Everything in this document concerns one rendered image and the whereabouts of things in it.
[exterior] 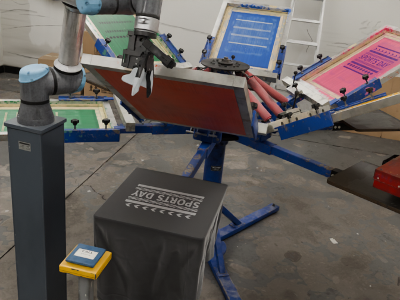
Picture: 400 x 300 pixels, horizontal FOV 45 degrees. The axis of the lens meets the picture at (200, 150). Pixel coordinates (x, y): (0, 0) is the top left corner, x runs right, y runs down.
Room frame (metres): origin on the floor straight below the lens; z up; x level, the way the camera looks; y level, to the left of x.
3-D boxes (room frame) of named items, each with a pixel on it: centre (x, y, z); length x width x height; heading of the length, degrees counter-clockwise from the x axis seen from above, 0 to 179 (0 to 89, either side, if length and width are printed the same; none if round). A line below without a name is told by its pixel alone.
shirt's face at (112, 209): (1.81, 0.12, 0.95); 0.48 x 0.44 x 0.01; 168
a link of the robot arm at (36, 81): (1.93, 0.70, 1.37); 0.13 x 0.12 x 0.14; 131
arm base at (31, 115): (1.93, 0.71, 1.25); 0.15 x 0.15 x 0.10
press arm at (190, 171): (2.29, 0.02, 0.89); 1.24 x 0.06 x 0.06; 168
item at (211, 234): (1.77, -0.08, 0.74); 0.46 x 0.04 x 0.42; 168
